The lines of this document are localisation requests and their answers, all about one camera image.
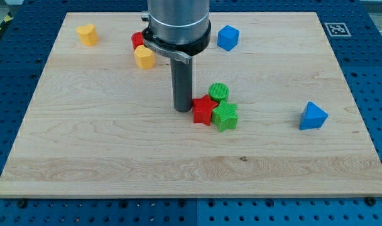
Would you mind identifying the red circle block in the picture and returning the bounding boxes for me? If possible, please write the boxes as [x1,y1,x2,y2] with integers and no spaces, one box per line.
[131,31,144,50]

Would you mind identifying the wooden board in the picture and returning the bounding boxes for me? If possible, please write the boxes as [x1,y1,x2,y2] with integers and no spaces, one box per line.
[0,12,382,198]

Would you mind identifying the blue triangle block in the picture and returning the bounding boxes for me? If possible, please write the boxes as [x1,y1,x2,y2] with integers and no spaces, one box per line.
[299,102,329,130]

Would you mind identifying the red star block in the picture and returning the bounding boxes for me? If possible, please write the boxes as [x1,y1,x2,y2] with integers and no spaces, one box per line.
[192,94,218,126]

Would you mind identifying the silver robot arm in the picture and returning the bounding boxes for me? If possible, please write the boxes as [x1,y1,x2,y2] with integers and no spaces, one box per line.
[147,0,210,45]

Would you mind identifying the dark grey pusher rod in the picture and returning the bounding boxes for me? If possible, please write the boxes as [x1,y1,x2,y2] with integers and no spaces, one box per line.
[170,59,192,112]

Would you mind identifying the yellow heart block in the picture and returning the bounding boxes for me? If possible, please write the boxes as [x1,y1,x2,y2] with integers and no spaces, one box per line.
[76,23,99,46]

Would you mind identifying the green circle block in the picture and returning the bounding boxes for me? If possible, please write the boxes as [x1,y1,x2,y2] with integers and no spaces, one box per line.
[208,83,229,103]

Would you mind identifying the blue cube block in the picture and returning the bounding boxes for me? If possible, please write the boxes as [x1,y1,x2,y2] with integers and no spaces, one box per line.
[217,25,239,51]

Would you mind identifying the green star block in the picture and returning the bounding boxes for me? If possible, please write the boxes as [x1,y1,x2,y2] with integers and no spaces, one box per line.
[211,100,238,132]

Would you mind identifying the white fiducial marker tag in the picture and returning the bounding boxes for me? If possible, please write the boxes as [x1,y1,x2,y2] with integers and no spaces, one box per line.
[324,22,351,37]

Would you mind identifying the yellow pentagon block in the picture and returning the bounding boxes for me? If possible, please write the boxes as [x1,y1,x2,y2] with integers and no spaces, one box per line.
[134,45,156,69]

